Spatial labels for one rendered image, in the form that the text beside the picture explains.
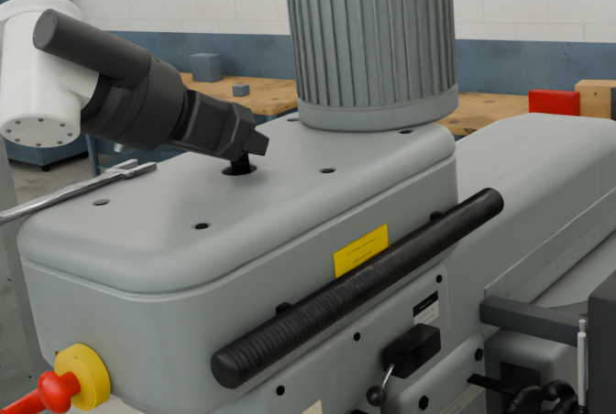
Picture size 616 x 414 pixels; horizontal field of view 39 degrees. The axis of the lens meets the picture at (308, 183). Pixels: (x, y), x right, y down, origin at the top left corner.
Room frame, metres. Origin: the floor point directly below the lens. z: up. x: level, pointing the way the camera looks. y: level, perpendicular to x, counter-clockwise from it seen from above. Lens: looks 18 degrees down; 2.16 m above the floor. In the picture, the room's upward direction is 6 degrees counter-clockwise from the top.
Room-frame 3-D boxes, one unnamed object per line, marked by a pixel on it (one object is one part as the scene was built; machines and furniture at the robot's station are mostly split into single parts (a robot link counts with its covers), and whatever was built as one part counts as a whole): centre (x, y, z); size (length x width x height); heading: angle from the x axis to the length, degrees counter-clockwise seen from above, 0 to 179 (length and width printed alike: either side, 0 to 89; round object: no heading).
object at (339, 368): (0.92, 0.04, 1.68); 0.34 x 0.24 x 0.10; 138
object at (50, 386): (0.70, 0.24, 1.76); 0.04 x 0.03 x 0.04; 48
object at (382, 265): (0.81, -0.06, 1.79); 0.45 x 0.04 x 0.04; 138
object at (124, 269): (0.90, 0.06, 1.81); 0.47 x 0.26 x 0.16; 138
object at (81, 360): (0.72, 0.22, 1.76); 0.06 x 0.02 x 0.06; 48
